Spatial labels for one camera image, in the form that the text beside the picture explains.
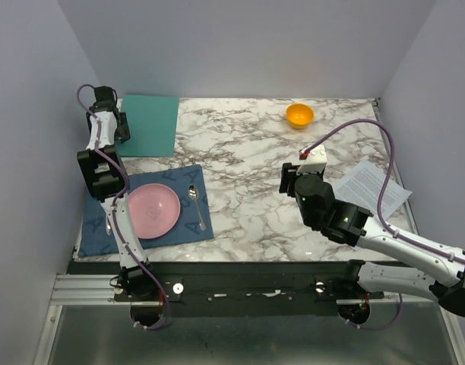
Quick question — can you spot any teal folder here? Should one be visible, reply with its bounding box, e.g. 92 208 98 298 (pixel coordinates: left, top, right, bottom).
117 95 179 157

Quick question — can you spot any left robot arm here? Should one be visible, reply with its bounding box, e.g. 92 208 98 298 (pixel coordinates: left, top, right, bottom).
76 84 158 300

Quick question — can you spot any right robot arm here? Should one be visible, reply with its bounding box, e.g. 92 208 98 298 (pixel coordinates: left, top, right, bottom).
279 163 465 318

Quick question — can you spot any orange bowl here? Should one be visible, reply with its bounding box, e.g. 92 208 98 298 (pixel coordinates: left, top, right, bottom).
286 103 315 129

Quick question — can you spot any pink plate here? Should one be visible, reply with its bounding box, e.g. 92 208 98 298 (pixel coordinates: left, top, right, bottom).
128 183 181 240

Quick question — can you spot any silver spoon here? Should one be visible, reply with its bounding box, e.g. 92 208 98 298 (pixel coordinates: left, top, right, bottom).
188 185 207 231

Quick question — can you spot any silver fork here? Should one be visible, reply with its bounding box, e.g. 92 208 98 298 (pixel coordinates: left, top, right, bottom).
105 216 112 236

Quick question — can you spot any blue letter placemat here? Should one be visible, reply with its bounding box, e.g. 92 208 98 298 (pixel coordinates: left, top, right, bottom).
77 165 214 258

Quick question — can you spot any black mounting base bar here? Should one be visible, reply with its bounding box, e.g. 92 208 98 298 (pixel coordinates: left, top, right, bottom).
67 259 370 319

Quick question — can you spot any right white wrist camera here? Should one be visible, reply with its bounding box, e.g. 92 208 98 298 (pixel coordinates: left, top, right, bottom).
296 144 327 175

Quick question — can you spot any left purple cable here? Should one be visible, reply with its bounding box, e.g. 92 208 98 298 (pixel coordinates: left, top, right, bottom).
76 84 175 331

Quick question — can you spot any purple cable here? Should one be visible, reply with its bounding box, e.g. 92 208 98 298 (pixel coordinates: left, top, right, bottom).
299 118 465 330
76 84 175 331

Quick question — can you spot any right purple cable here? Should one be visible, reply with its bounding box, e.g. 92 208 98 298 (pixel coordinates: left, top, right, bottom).
299 118 465 330

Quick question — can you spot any aluminium rail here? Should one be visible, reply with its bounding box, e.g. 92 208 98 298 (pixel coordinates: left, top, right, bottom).
50 275 114 306

